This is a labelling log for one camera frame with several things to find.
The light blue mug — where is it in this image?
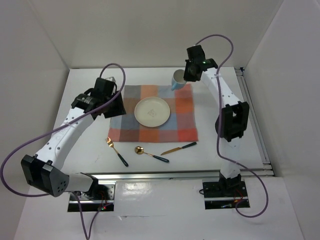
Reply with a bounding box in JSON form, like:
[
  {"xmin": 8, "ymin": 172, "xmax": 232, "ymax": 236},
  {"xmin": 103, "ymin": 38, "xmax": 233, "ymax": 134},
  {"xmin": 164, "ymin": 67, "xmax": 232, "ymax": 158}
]
[{"xmin": 171, "ymin": 69, "xmax": 187, "ymax": 91}]

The gold fork green handle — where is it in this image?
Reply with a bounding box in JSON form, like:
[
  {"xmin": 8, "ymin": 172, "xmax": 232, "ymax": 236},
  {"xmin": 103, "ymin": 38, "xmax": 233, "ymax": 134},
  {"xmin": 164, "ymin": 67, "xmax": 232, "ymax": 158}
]
[{"xmin": 105, "ymin": 137, "xmax": 129, "ymax": 167}]

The cream ceramic plate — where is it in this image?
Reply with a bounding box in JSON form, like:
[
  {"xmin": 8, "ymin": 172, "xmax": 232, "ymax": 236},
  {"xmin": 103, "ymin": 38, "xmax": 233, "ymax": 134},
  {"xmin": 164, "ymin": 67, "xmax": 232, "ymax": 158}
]
[{"xmin": 134, "ymin": 96, "xmax": 171, "ymax": 128}]

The checkered orange blue cloth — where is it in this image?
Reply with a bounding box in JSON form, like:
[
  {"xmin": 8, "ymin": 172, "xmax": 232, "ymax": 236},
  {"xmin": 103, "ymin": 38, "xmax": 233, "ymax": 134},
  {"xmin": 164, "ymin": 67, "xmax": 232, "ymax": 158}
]
[{"xmin": 108, "ymin": 84, "xmax": 198, "ymax": 143}]

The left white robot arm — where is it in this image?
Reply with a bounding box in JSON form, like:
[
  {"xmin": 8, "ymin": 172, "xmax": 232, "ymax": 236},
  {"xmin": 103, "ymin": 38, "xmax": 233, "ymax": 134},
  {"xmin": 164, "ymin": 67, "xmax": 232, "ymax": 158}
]
[{"xmin": 21, "ymin": 77, "xmax": 126, "ymax": 200}]

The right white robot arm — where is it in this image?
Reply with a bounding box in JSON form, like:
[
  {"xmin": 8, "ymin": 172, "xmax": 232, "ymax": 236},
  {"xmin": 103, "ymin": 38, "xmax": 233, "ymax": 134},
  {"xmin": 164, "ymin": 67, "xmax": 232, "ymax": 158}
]
[{"xmin": 183, "ymin": 45, "xmax": 250, "ymax": 198}]

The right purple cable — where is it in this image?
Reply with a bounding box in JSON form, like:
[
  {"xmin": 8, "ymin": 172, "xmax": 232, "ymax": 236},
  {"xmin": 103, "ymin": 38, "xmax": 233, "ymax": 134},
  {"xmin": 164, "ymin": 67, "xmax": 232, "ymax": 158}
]
[{"xmin": 194, "ymin": 34, "xmax": 270, "ymax": 219}]

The purple cable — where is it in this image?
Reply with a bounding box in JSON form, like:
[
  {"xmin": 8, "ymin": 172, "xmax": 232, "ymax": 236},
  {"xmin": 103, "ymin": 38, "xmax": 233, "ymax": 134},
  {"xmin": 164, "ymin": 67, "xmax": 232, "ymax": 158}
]
[
  {"xmin": 0, "ymin": 63, "xmax": 126, "ymax": 240},
  {"xmin": 194, "ymin": 34, "xmax": 270, "ymax": 219}
]

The gold spoon green handle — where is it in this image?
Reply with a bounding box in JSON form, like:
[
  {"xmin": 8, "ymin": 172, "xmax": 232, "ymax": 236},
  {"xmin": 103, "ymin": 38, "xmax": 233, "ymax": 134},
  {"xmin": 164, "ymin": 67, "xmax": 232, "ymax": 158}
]
[{"xmin": 134, "ymin": 146, "xmax": 170, "ymax": 163}]

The gold knife green handle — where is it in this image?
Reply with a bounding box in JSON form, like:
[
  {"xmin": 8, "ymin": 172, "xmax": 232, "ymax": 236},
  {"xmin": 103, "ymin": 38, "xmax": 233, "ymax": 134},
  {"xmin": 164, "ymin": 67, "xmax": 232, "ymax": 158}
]
[{"xmin": 160, "ymin": 142, "xmax": 197, "ymax": 156}]

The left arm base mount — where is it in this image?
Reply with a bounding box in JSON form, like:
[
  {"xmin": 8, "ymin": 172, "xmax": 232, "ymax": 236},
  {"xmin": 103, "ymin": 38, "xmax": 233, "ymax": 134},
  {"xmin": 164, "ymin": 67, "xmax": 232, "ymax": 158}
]
[{"xmin": 76, "ymin": 180, "xmax": 116, "ymax": 213}]

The aluminium side rail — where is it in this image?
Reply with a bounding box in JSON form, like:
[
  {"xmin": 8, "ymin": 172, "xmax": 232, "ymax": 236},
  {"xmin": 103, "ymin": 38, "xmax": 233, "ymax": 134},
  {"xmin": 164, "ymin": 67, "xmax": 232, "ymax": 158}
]
[{"xmin": 234, "ymin": 67, "xmax": 275, "ymax": 176}]

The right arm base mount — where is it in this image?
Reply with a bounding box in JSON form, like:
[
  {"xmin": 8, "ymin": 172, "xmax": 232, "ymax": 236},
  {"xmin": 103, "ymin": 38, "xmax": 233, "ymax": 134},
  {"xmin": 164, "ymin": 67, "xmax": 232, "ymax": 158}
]
[{"xmin": 198, "ymin": 181, "xmax": 250, "ymax": 210}]

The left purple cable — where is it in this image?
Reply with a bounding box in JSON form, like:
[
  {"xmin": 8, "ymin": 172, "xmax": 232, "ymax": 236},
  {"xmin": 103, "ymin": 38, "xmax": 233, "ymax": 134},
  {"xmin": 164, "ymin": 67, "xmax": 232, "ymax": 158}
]
[{"xmin": 0, "ymin": 63, "xmax": 126, "ymax": 240}]

